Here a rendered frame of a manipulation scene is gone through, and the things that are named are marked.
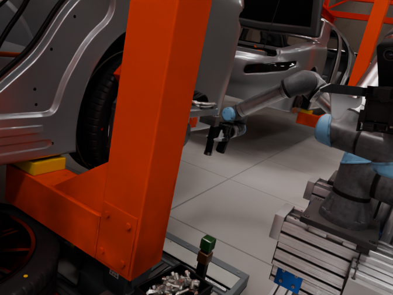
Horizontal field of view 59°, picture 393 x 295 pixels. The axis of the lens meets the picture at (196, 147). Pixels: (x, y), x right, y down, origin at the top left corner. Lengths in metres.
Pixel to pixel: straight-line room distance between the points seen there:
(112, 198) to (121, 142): 0.18
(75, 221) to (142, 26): 0.68
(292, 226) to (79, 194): 0.72
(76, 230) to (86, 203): 0.11
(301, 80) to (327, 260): 0.84
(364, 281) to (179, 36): 0.83
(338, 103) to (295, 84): 1.05
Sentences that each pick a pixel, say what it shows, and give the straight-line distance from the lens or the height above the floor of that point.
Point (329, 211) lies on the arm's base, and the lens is 1.18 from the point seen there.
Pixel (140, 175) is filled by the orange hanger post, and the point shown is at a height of 0.87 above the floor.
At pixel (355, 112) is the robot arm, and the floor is 1.18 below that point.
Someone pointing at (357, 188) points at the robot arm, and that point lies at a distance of 1.14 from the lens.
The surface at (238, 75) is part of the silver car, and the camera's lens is 4.01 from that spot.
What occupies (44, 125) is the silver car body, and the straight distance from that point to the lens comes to 1.36.
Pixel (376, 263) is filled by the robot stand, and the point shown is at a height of 0.75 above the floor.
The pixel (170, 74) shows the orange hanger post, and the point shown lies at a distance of 0.93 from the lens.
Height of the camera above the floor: 1.24
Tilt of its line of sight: 16 degrees down
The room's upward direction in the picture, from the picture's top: 12 degrees clockwise
